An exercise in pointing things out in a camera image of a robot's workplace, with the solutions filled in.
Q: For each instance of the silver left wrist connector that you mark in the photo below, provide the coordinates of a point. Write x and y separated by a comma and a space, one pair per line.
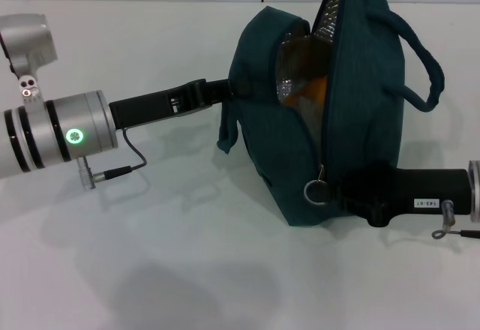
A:
86, 180

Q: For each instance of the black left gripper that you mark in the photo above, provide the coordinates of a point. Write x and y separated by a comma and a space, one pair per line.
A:
150, 107

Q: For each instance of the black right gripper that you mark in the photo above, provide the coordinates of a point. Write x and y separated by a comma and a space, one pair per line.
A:
412, 191

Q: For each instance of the orange yellow pear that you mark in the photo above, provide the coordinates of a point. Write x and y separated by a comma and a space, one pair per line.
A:
311, 90

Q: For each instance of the dark teal insulated lunch bag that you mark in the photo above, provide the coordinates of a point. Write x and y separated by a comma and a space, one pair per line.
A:
360, 120

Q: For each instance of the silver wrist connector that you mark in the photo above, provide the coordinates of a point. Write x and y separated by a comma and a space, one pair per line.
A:
86, 180
447, 213

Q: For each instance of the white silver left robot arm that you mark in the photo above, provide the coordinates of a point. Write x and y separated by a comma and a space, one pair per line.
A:
37, 138

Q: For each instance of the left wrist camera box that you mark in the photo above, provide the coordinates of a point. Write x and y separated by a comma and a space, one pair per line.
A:
26, 41

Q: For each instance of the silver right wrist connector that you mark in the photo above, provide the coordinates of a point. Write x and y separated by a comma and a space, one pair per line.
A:
447, 213

